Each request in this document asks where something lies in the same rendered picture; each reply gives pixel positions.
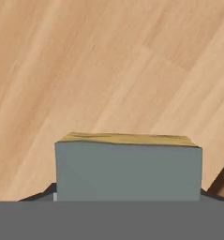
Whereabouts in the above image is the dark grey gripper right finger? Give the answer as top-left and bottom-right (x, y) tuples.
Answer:
(200, 187), (224, 203)

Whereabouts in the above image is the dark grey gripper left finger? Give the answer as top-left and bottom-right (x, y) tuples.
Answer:
(19, 182), (58, 203)

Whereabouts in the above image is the grey sponge with yellow top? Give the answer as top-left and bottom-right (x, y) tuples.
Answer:
(54, 131), (203, 203)

